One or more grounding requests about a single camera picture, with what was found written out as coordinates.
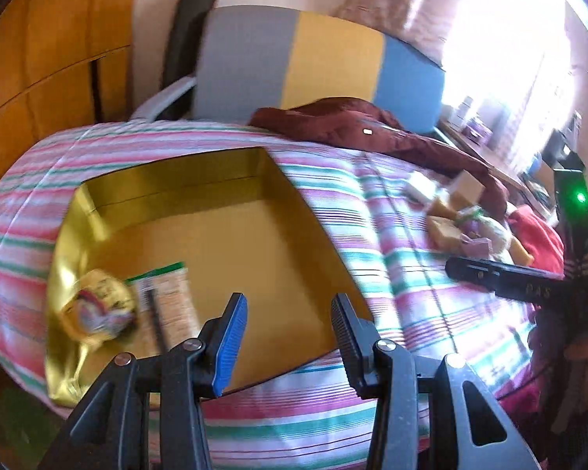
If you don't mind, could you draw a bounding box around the cracker packet green edge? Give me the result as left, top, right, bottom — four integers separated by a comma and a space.
125, 262, 200, 358

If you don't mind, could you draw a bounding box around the yellow sock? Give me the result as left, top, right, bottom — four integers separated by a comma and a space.
58, 268, 137, 346

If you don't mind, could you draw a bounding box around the yellow sponge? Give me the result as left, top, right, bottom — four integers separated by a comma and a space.
426, 215, 462, 255

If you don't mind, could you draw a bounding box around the red fleece blanket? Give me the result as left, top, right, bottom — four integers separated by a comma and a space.
508, 205, 564, 275

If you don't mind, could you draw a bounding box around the striped bed sheet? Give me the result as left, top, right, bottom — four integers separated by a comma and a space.
0, 122, 534, 469

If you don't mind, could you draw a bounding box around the purple tissue packet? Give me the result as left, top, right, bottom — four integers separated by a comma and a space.
460, 233, 493, 260

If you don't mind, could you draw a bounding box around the gold tray box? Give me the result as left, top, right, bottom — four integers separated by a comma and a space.
45, 148, 370, 406

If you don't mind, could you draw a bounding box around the white cardboard box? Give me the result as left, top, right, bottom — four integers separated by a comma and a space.
447, 171, 484, 211

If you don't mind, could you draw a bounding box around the wooden desk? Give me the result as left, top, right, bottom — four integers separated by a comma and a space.
437, 120, 554, 212

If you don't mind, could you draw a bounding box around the maroon puffer jacket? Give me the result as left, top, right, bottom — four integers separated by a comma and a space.
248, 98, 509, 222

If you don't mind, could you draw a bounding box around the grey yellow blue headboard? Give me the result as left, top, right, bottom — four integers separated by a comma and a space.
192, 5, 445, 135

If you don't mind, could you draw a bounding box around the wooden wardrobe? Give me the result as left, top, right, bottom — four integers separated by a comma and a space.
0, 0, 134, 179

